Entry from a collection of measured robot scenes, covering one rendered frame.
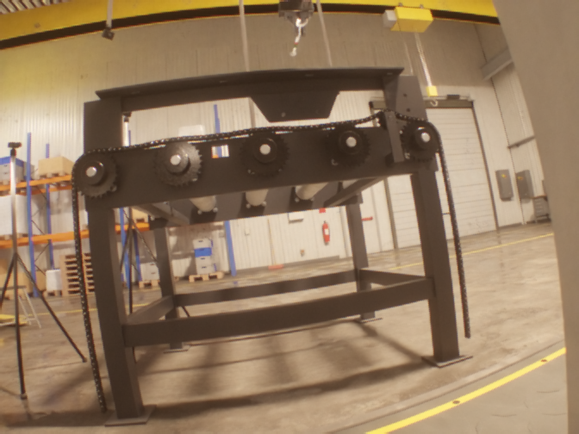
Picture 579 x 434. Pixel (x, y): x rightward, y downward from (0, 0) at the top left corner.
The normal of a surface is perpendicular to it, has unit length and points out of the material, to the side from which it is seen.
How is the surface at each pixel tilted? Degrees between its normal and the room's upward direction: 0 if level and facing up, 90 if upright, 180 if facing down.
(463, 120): 90
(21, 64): 90
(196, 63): 90
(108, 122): 90
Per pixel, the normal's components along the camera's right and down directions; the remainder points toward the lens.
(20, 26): 0.15, -0.12
